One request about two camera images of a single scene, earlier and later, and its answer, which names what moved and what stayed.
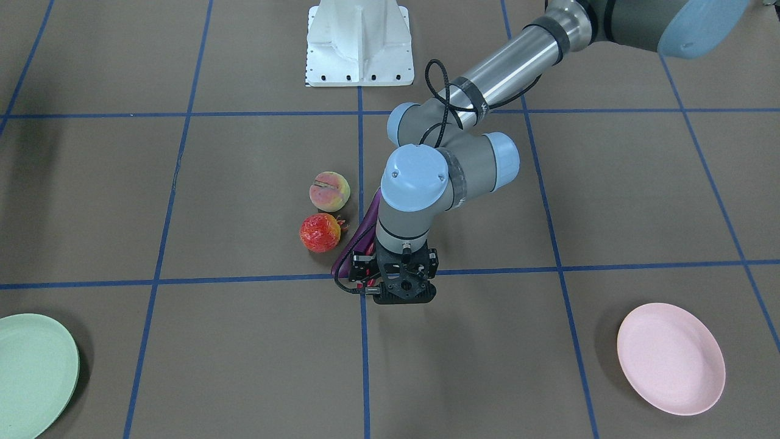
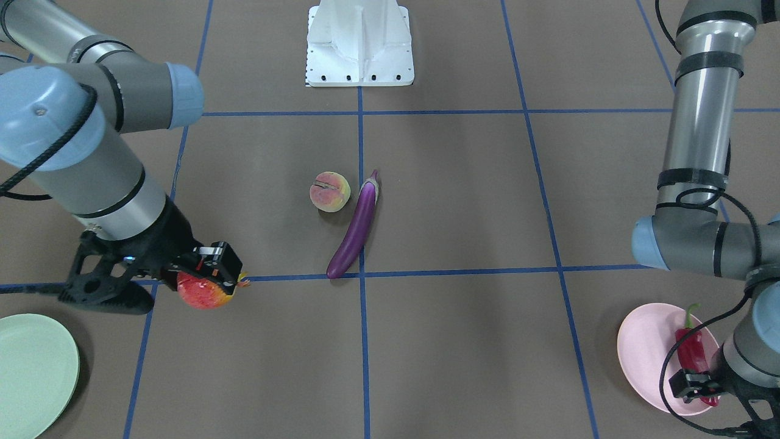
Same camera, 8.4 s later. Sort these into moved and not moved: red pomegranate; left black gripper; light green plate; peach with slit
Moved: left black gripper; red pomegranate
Not moved: peach with slit; light green plate
